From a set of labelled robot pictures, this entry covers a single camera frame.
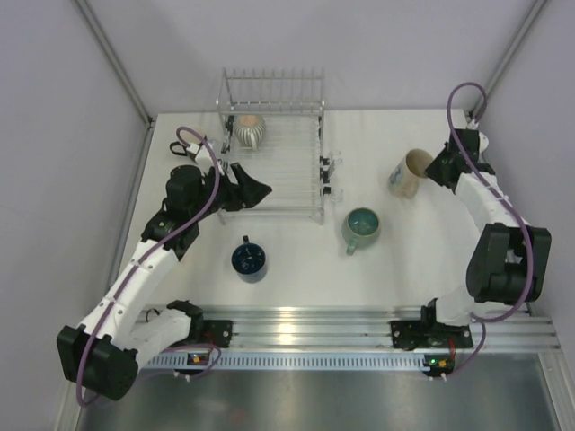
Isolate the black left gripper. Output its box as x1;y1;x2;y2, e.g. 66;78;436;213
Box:
190;163;270;221

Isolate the tall cream painted mug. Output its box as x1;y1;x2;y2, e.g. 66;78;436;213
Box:
387;149;434;199

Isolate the cream ribbed cup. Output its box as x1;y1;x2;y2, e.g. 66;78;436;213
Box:
233;114;267;151

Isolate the dark blue mug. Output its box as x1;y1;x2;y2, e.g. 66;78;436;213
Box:
231;235;268;284

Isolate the green ceramic mug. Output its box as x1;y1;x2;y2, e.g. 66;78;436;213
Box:
341;207;381;256

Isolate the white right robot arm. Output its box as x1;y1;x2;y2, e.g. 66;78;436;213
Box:
420;128;552;347

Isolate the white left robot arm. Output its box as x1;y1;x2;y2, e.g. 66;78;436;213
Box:
57;163;272;400

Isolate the clear acrylic dish rack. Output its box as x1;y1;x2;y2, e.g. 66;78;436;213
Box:
216;67;341;224

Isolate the black mug cream interior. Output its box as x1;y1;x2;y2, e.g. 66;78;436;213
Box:
169;126;207;157

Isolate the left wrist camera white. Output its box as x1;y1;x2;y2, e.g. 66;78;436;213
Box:
186;141;217;172

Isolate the aluminium mounting rail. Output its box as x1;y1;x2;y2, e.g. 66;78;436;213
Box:
203;305;561;353

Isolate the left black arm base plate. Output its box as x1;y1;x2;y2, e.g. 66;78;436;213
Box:
190;320;234;348

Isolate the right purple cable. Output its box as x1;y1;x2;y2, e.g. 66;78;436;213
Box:
447;83;538;383

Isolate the grey slotted cable duct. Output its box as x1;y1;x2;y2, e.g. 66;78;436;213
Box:
146;350;437;372

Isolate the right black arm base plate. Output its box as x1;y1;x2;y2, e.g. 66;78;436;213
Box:
390;320;473;351

